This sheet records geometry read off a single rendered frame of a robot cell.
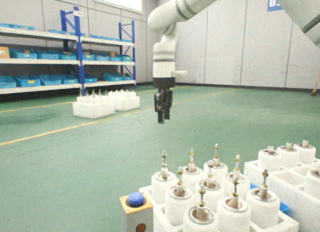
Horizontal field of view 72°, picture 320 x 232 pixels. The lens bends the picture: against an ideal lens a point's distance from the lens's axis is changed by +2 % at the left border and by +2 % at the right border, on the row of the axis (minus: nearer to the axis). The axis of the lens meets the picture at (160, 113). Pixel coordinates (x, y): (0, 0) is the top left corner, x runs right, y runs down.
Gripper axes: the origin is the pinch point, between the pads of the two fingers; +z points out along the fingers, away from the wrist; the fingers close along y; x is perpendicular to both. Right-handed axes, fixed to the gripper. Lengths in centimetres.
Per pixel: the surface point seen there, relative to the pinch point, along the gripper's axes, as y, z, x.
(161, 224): 15.1, 30.0, 3.8
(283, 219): 1, 30, 40
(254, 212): 4.9, 26.9, 30.9
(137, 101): -244, 37, -123
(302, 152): -50, 25, 57
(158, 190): 4.4, 25.9, -0.7
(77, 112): -164, 42, -173
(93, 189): -19, 47, -46
